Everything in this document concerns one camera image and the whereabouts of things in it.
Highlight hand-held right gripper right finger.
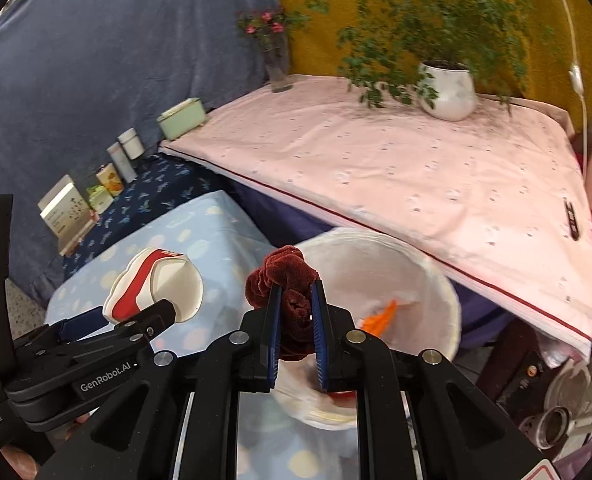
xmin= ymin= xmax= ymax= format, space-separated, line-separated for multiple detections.
xmin=310 ymin=280 xmax=552 ymax=480

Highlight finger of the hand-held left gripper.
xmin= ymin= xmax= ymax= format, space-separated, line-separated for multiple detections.
xmin=12 ymin=307 xmax=108 ymax=357
xmin=107 ymin=299 xmax=178 ymax=356

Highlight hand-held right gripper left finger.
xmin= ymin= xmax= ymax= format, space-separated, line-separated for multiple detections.
xmin=36 ymin=282 xmax=284 ymax=480

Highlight crushed red white paper cup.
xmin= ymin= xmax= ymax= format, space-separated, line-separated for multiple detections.
xmin=102 ymin=247 xmax=204 ymax=323

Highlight orange plastic bag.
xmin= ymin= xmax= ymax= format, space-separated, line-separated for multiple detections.
xmin=358 ymin=300 xmax=399 ymax=336

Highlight dark red velvet scrunchie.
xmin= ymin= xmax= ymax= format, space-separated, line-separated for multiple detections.
xmin=245 ymin=245 xmax=321 ymax=361

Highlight white mesh basket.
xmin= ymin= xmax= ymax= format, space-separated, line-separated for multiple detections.
xmin=271 ymin=226 xmax=463 ymax=431

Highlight person's left hand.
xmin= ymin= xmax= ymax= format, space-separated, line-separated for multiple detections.
xmin=1 ymin=447 xmax=43 ymax=480

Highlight white flower-print box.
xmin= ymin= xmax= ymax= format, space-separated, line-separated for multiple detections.
xmin=37 ymin=175 xmax=99 ymax=256

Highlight light blue dotted tablecloth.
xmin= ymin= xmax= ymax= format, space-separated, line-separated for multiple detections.
xmin=43 ymin=190 xmax=362 ymax=480

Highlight dark purple cloth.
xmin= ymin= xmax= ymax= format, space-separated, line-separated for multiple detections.
xmin=231 ymin=180 xmax=522 ymax=351

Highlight green packet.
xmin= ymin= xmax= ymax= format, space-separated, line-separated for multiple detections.
xmin=86 ymin=185 xmax=114 ymax=213

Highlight navy printed cloth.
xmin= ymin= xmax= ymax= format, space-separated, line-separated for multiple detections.
xmin=61 ymin=152 xmax=237 ymax=271

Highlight yellow tin can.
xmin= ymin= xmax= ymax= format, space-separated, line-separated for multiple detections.
xmin=95 ymin=164 xmax=124 ymax=197

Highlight white cylinder bottle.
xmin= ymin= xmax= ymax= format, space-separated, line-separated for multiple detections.
xmin=107 ymin=142 xmax=138 ymax=184

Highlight white cylindrical bottles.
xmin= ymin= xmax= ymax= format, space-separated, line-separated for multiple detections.
xmin=117 ymin=128 xmax=145 ymax=161

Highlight pink cloth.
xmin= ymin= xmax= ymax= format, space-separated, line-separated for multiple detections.
xmin=158 ymin=74 xmax=592 ymax=361

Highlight pale green box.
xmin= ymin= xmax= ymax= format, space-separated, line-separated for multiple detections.
xmin=156 ymin=97 xmax=208 ymax=141

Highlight grey white appliance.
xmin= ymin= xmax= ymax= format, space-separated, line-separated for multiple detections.
xmin=518 ymin=345 xmax=592 ymax=451

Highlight red-bordered white card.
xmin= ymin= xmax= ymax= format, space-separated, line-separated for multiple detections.
xmin=518 ymin=457 xmax=572 ymax=480

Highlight blue-grey cloth cover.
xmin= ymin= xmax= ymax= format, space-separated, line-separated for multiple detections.
xmin=0 ymin=0 xmax=282 ymax=306

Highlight glass vase pink flowers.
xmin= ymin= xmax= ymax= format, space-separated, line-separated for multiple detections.
xmin=236 ymin=8 xmax=309 ymax=93

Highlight yellow cloth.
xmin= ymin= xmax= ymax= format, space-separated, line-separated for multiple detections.
xmin=261 ymin=0 xmax=592 ymax=136

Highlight black pen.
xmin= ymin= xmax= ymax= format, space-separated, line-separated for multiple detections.
xmin=563 ymin=199 xmax=583 ymax=242

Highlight green potted plant white pot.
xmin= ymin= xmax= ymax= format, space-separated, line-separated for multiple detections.
xmin=296 ymin=0 xmax=562 ymax=122

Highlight white cable with switch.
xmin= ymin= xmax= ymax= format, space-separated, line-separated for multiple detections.
xmin=546 ymin=0 xmax=592 ymax=251

